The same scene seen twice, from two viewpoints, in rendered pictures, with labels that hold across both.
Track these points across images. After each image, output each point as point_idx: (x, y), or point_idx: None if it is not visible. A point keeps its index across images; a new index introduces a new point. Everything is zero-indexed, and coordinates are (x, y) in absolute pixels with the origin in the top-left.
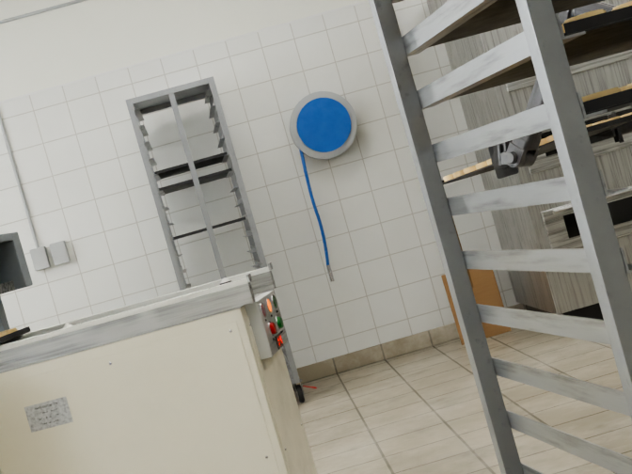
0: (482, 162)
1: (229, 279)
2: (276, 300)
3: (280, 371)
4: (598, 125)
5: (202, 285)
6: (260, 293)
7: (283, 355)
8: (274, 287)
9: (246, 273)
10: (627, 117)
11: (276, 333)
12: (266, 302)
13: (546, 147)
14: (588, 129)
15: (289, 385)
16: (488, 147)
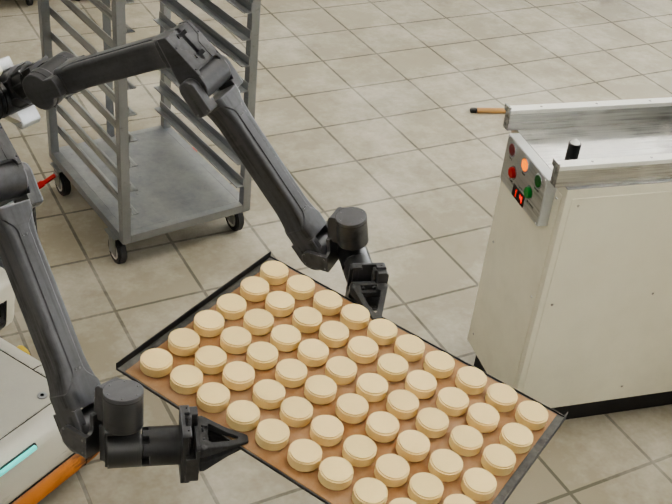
0: (434, 351)
1: (571, 142)
2: (539, 183)
3: (533, 234)
4: (205, 299)
5: (620, 156)
6: None
7: (551, 247)
8: (550, 180)
9: (576, 159)
10: (155, 336)
11: (520, 189)
12: (523, 158)
13: None
14: (222, 288)
15: (538, 260)
16: (384, 263)
